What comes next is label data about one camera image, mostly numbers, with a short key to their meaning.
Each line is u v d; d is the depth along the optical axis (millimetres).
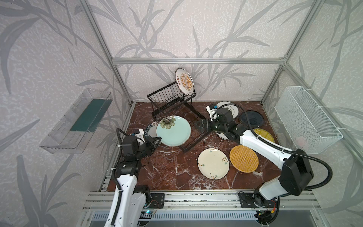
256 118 1118
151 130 1011
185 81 937
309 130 619
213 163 877
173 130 805
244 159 887
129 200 473
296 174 427
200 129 723
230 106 718
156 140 753
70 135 637
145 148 655
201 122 709
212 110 724
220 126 679
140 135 704
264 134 990
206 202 752
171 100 961
